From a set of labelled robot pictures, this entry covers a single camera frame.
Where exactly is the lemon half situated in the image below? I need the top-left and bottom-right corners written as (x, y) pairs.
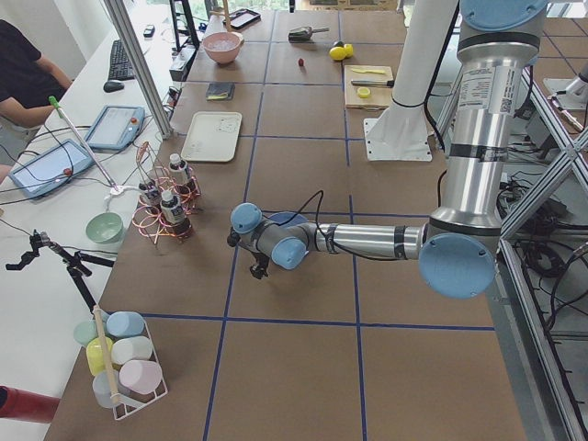
top-left (356, 86), bottom-right (371, 99)

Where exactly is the red bottle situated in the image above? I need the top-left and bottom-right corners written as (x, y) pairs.
top-left (1, 386), bottom-right (61, 424)

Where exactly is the copper wire bottle rack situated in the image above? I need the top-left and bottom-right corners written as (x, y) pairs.
top-left (131, 141), bottom-right (201, 243)

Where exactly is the dark drink bottle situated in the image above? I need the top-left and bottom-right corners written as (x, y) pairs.
top-left (139, 180), bottom-right (161, 213)
top-left (169, 153), bottom-right (196, 195)
top-left (161, 190), bottom-right (193, 238)

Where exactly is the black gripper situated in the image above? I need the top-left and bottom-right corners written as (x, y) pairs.
top-left (226, 229), bottom-right (269, 279)

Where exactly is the pink cup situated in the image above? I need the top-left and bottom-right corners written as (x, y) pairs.
top-left (119, 360), bottom-right (163, 395)

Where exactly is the aluminium frame post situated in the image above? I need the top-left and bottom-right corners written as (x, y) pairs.
top-left (104, 0), bottom-right (174, 140)

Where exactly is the metal scoop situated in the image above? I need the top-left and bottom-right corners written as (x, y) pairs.
top-left (288, 26), bottom-right (330, 42)

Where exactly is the grey folded cloth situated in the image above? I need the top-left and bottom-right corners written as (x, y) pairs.
top-left (206, 82), bottom-right (235, 101)

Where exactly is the pink bowl of ice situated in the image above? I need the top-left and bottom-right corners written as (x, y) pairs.
top-left (202, 32), bottom-right (244, 64)

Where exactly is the small yellow lemon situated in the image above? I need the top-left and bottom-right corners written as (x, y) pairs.
top-left (343, 43), bottom-right (354, 58)

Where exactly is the white cup rack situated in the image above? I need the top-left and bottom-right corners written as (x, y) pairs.
top-left (76, 305), bottom-right (168, 421)

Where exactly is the yellow cup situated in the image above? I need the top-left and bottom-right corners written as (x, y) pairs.
top-left (85, 337), bottom-right (106, 377)

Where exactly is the large yellow lemon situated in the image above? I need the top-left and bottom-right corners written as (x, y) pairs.
top-left (329, 46), bottom-right (347, 62)

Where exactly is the black computer mouse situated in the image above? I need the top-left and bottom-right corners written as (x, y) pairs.
top-left (103, 80), bottom-right (125, 93)

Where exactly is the white cup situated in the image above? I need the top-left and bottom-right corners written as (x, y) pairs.
top-left (111, 335), bottom-right (153, 366)

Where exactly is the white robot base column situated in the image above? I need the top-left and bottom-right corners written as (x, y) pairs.
top-left (365, 0), bottom-right (458, 162)

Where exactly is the yellow plastic knife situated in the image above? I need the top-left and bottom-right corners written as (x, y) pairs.
top-left (350, 67), bottom-right (386, 74)

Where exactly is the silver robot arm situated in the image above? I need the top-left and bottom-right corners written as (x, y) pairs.
top-left (227, 1), bottom-right (547, 299)

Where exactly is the black keyboard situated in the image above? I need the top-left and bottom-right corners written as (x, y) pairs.
top-left (107, 40), bottom-right (135, 81)

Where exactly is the cream bear tray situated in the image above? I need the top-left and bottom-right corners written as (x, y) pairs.
top-left (180, 111), bottom-right (243, 163)

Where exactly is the blue teach pendant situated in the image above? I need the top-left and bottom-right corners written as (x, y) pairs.
top-left (8, 139), bottom-right (95, 198)
top-left (85, 105), bottom-right (145, 152)

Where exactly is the black tripod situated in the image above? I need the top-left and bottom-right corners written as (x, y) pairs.
top-left (5, 231), bottom-right (116, 313)

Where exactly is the wooden cutting board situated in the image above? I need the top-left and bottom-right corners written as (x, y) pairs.
top-left (344, 65), bottom-right (394, 109)

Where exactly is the seated person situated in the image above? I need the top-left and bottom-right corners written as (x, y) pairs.
top-left (0, 18), bottom-right (74, 139)

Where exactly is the blue cup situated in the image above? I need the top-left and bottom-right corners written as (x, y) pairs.
top-left (107, 311), bottom-right (144, 338)

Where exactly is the black wrist cable arm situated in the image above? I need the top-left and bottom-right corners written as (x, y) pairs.
top-left (275, 190), bottom-right (405, 263)

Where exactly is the green bowl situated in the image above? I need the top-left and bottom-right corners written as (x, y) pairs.
top-left (85, 212), bottom-right (124, 244)

